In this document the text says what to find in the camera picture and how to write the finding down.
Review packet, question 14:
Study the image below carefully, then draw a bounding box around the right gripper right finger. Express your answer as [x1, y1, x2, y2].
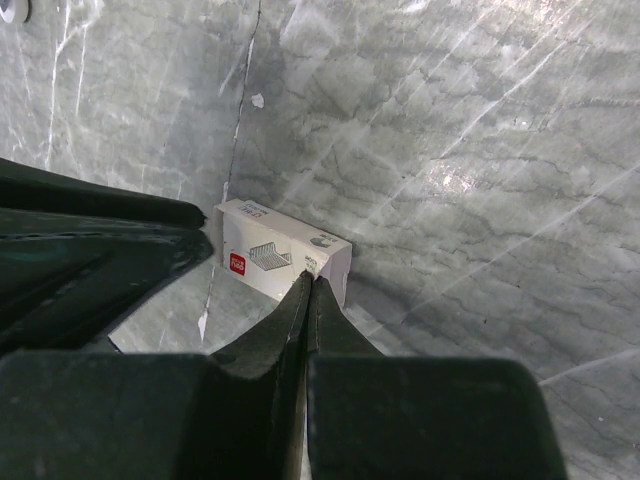
[210, 272, 381, 479]

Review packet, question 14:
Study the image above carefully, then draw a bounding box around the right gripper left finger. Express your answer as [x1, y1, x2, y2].
[1, 160, 213, 353]

